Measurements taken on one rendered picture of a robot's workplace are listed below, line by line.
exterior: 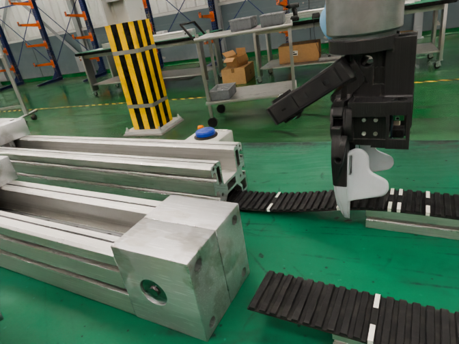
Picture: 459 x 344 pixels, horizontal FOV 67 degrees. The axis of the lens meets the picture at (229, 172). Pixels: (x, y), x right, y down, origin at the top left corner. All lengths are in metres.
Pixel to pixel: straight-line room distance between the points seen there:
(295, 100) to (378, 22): 0.12
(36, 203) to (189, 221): 0.30
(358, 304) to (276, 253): 0.14
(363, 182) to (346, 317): 0.17
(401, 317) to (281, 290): 0.10
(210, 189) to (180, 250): 0.20
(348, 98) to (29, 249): 0.42
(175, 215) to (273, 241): 0.15
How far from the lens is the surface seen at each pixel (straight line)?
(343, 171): 0.42
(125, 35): 3.67
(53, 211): 0.56
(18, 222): 0.50
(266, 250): 0.45
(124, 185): 0.63
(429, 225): 0.48
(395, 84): 0.40
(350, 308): 0.33
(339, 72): 0.40
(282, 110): 0.43
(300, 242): 0.45
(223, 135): 0.68
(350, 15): 0.38
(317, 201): 0.49
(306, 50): 5.23
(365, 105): 0.39
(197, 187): 0.51
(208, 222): 0.34
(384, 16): 0.38
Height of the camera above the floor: 1.06
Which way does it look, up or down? 25 degrees down
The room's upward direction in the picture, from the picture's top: 10 degrees counter-clockwise
